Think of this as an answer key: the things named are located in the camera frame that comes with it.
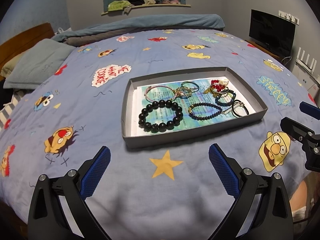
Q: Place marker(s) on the wooden window shelf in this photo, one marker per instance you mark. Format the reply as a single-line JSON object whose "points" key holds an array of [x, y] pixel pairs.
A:
{"points": [[146, 6]]}

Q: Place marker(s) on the wooden headboard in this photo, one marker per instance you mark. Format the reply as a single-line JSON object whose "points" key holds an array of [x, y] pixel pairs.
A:
{"points": [[14, 48]]}

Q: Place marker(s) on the pearl gold hair clip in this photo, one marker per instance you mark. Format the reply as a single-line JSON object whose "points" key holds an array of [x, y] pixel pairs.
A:
{"points": [[230, 109]]}

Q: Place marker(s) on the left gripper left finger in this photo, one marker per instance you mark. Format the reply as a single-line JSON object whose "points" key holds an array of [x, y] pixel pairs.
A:
{"points": [[91, 172]]}

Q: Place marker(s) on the grey pillow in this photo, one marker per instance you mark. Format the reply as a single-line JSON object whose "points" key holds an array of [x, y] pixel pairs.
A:
{"points": [[38, 64]]}

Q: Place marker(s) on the white wifi router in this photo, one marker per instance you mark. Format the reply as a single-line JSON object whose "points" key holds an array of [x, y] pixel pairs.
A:
{"points": [[304, 70]]}

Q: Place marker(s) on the white wall hook rack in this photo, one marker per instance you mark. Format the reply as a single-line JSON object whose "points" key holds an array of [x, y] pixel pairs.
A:
{"points": [[288, 17]]}

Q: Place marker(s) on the grey shallow cardboard tray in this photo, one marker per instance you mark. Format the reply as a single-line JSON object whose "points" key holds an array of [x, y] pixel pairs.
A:
{"points": [[175, 136]]}

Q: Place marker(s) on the black monitor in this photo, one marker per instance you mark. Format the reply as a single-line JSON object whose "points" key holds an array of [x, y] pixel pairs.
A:
{"points": [[272, 32]]}

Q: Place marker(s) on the dark garnet bead strand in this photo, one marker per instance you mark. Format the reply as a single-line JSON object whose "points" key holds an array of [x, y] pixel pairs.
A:
{"points": [[203, 111]]}

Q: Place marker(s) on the teal folded blanket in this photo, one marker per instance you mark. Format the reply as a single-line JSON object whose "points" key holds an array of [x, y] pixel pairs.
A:
{"points": [[100, 32]]}

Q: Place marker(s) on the green cloth on shelf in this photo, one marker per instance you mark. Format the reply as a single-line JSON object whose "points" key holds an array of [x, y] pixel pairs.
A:
{"points": [[118, 5]]}

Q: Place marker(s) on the silver bangle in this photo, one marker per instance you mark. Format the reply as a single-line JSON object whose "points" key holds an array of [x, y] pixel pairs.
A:
{"points": [[191, 90], [188, 83]]}

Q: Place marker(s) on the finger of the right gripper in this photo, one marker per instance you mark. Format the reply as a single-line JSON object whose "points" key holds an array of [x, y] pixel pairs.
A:
{"points": [[310, 110], [296, 130]]}

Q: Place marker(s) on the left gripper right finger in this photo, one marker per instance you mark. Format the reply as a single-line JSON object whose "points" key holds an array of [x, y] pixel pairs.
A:
{"points": [[227, 169]]}

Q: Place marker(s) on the printed paper sheet in tray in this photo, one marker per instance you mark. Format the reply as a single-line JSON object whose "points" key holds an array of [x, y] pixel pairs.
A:
{"points": [[166, 104]]}

